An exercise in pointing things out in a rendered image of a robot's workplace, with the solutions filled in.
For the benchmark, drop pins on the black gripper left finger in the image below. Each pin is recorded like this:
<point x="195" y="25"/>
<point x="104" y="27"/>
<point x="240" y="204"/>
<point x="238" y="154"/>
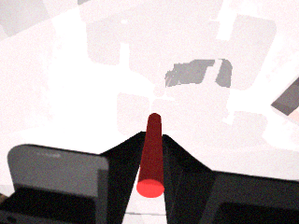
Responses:
<point x="107" y="178"/>

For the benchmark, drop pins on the red peg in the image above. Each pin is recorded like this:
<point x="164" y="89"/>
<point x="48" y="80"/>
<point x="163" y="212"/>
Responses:
<point x="150" y="182"/>

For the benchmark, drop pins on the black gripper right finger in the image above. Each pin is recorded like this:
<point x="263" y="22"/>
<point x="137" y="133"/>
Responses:
<point x="193" y="192"/>

